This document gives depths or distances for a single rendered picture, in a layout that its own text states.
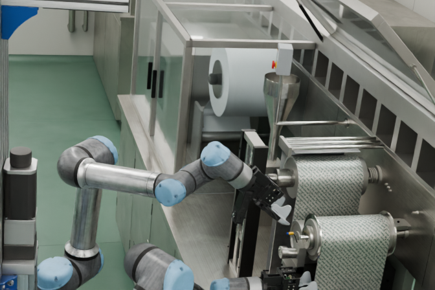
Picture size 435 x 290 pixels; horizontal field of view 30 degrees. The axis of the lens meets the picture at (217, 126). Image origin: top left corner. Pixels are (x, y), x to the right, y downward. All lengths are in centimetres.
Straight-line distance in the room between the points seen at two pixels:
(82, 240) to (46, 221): 237
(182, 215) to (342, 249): 97
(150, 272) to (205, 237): 102
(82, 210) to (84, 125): 384
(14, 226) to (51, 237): 263
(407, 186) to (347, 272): 34
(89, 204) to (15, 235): 41
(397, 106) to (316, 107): 70
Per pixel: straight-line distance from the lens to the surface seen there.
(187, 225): 330
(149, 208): 384
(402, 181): 275
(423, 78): 228
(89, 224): 272
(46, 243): 490
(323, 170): 275
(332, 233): 257
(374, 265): 268
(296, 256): 266
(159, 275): 222
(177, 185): 228
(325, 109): 331
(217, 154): 231
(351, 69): 311
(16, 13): 210
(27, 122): 655
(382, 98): 287
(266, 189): 242
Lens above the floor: 251
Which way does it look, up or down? 22 degrees down
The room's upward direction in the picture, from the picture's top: 6 degrees clockwise
